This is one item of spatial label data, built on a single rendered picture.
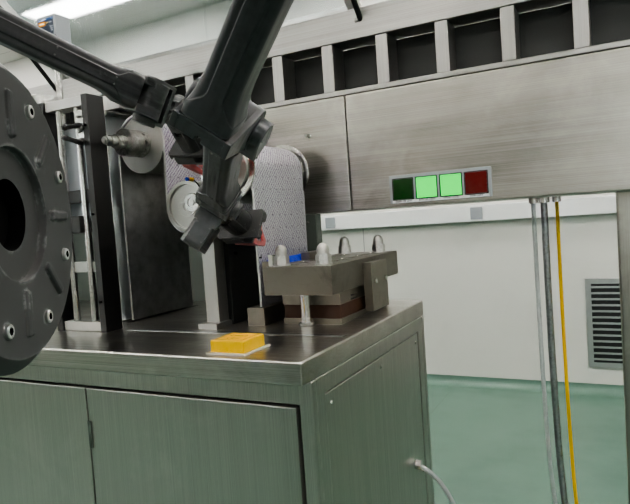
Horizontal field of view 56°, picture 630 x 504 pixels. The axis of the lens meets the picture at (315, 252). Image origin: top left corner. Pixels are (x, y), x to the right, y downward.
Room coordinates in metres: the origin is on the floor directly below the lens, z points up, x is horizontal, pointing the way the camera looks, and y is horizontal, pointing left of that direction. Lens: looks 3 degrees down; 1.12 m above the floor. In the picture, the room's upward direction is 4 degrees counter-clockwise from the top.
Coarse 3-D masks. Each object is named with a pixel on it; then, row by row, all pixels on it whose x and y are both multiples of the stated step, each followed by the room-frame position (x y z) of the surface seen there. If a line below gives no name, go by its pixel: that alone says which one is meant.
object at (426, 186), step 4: (428, 176) 1.45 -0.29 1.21; (432, 176) 1.44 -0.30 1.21; (416, 180) 1.46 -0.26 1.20; (420, 180) 1.45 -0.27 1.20; (424, 180) 1.45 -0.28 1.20; (428, 180) 1.45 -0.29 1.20; (432, 180) 1.44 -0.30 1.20; (416, 184) 1.46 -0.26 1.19; (420, 184) 1.45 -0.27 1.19; (424, 184) 1.45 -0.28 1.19; (428, 184) 1.45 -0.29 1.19; (432, 184) 1.44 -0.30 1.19; (416, 188) 1.46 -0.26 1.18; (420, 188) 1.46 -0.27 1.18; (424, 188) 1.45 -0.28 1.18; (428, 188) 1.45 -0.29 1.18; (432, 188) 1.44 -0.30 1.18; (436, 188) 1.44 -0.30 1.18; (420, 192) 1.46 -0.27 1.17; (424, 192) 1.45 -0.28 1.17; (428, 192) 1.45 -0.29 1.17; (432, 192) 1.44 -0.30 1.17; (436, 192) 1.44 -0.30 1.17; (420, 196) 1.46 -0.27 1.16; (424, 196) 1.45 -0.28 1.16; (428, 196) 1.45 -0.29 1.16; (432, 196) 1.44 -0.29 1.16
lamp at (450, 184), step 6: (450, 174) 1.42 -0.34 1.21; (456, 174) 1.41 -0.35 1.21; (444, 180) 1.43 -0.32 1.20; (450, 180) 1.42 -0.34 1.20; (456, 180) 1.41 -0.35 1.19; (444, 186) 1.43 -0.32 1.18; (450, 186) 1.42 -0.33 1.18; (456, 186) 1.41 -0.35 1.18; (444, 192) 1.43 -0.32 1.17; (450, 192) 1.42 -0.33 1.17; (456, 192) 1.42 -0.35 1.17
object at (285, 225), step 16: (256, 192) 1.31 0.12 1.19; (272, 192) 1.37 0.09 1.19; (288, 192) 1.44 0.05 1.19; (256, 208) 1.31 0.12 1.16; (272, 208) 1.37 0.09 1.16; (288, 208) 1.44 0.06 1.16; (304, 208) 1.51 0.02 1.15; (272, 224) 1.37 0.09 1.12; (288, 224) 1.43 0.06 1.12; (304, 224) 1.50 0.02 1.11; (272, 240) 1.36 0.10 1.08; (288, 240) 1.43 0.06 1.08; (304, 240) 1.50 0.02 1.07; (256, 256) 1.31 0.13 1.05
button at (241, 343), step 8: (224, 336) 1.06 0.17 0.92; (232, 336) 1.05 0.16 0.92; (240, 336) 1.05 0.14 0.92; (248, 336) 1.04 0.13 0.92; (256, 336) 1.04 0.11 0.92; (216, 344) 1.03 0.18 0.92; (224, 344) 1.02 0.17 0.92; (232, 344) 1.01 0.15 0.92; (240, 344) 1.00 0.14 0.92; (248, 344) 1.02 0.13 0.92; (256, 344) 1.04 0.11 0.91; (264, 344) 1.06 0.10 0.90; (224, 352) 1.02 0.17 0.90; (232, 352) 1.01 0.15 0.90; (240, 352) 1.00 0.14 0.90
